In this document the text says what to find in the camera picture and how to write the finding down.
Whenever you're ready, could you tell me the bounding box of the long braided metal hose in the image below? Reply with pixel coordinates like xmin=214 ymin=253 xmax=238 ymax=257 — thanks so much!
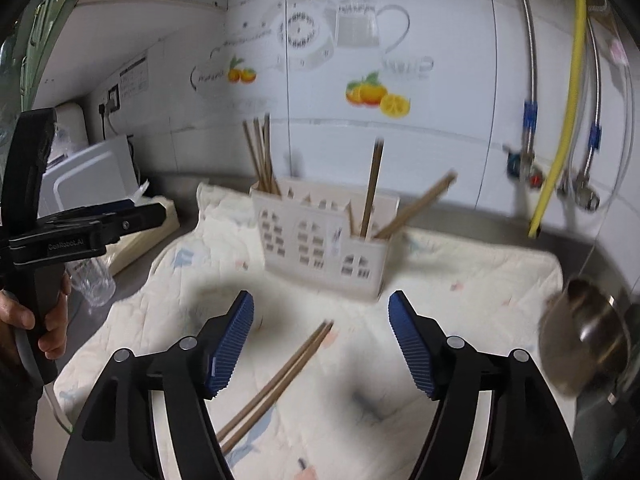
xmin=509 ymin=0 xmax=540 ymax=157

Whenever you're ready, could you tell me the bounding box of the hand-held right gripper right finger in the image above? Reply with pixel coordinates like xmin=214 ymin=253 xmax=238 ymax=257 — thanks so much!
xmin=388 ymin=290 xmax=586 ymax=480

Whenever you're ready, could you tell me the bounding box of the chrome water valve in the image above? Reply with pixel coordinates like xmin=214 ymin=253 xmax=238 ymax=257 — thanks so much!
xmin=569 ymin=172 xmax=602 ymax=211

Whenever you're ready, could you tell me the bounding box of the wall instruction sticker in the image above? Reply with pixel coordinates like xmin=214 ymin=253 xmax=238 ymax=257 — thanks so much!
xmin=118 ymin=54 xmax=149 ymax=97

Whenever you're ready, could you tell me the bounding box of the person's left hand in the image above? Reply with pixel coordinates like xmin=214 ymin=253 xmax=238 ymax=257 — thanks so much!
xmin=0 ymin=275 xmax=72 ymax=354

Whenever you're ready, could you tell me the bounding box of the clear glass mug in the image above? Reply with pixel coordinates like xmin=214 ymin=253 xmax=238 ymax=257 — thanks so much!
xmin=69 ymin=254 xmax=117 ymax=309

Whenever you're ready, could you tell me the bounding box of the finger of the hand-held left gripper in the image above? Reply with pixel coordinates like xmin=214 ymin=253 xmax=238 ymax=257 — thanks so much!
xmin=85 ymin=203 xmax=167 ymax=242
xmin=39 ymin=199 xmax=136 ymax=227

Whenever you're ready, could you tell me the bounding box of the short braided metal hose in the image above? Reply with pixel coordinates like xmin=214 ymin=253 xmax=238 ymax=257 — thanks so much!
xmin=574 ymin=22 xmax=602 ymax=182

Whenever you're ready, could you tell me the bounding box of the beige stack in plastic bag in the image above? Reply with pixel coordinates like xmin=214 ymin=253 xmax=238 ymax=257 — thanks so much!
xmin=106 ymin=179 xmax=179 ymax=277

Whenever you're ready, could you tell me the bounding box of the yellow gas hose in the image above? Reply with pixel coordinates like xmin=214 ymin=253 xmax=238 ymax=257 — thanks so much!
xmin=527 ymin=0 xmax=588 ymax=239

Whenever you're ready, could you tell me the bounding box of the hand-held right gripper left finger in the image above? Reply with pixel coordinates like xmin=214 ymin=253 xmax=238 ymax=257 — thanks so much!
xmin=57 ymin=290 xmax=255 ymax=480

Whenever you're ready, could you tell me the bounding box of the printed quilted mat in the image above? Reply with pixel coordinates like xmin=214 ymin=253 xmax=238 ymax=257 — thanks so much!
xmin=52 ymin=181 xmax=577 ymax=480

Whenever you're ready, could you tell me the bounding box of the white plastic hose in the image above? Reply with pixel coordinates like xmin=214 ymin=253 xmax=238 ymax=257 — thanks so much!
xmin=594 ymin=7 xmax=637 ymax=207

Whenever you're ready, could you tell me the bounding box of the stainless steel pot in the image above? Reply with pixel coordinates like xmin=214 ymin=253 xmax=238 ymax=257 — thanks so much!
xmin=537 ymin=277 xmax=632 ymax=397

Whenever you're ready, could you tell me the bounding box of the red-handled water valve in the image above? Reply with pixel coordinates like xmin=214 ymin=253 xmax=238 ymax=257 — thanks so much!
xmin=504 ymin=146 xmax=545 ymax=189

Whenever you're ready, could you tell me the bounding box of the beige plastic utensil holder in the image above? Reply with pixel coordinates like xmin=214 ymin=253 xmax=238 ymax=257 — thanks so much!
xmin=249 ymin=177 xmax=401 ymax=304

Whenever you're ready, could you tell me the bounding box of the white cutting board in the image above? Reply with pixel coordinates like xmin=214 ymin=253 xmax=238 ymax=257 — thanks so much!
xmin=42 ymin=134 xmax=139 ymax=222

